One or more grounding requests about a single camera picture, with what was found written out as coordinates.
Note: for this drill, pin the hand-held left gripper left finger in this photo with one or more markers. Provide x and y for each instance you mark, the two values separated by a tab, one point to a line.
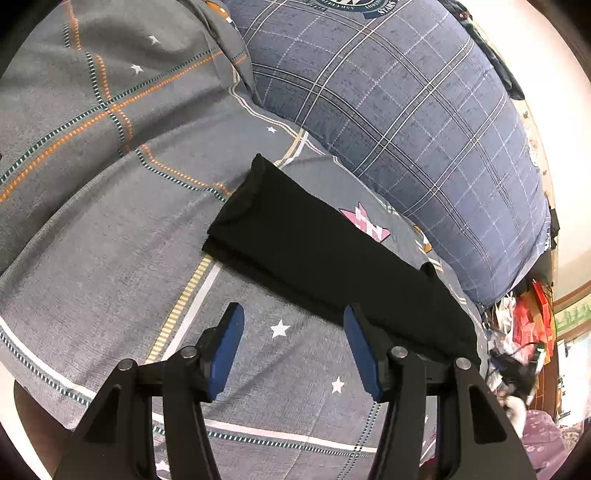
227	350

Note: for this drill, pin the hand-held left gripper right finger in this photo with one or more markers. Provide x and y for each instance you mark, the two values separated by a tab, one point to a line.
362	357

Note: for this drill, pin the black pants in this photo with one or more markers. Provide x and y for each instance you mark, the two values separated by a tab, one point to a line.
314	240

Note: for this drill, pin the grey star-print bed sheet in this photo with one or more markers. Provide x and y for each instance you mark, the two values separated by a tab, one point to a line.
115	277

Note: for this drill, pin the white cloth pile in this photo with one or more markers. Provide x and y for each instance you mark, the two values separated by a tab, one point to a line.
503	318

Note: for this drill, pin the black bag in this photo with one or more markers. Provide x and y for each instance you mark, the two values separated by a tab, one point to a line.
512	371

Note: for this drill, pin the red plastic bags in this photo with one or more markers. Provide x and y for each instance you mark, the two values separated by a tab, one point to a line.
531	318

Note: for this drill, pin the purple patterned cloth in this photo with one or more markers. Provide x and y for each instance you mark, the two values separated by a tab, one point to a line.
545	438

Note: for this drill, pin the blue plaid pillow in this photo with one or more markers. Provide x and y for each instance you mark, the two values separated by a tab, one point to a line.
392	115

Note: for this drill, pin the grey checked pillow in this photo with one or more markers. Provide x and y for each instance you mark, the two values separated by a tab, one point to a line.
92	92

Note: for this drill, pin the wooden door frame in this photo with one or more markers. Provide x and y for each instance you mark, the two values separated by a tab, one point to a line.
572	297

